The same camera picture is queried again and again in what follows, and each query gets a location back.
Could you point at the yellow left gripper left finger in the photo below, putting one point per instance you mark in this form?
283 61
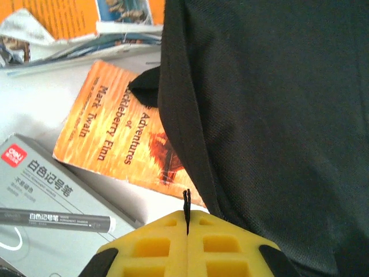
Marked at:
178 259

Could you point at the grey marker pen box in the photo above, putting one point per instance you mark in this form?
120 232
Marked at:
43 184

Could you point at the black backpack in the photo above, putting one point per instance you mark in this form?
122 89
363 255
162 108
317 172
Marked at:
259 115

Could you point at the torn orange white booklet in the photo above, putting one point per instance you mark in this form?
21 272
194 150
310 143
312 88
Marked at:
66 17

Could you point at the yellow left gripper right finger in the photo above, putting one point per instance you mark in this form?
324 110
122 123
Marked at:
196 259

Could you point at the orange Huckleberry Finn paperback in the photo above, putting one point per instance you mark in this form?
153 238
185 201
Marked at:
115 130

